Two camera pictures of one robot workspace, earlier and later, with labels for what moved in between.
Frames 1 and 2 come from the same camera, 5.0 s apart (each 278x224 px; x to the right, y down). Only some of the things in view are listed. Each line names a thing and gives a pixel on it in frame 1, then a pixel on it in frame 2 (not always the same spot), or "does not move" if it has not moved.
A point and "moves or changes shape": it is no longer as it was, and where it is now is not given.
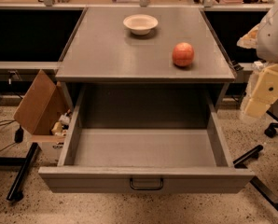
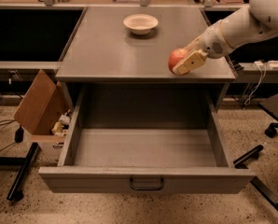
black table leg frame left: (15, 193) does not move
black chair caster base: (271, 131) does not move
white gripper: (274, 37) → (212, 42)
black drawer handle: (145, 188) does not move
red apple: (183, 54) moves or changes shape
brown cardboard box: (44, 110) does not move
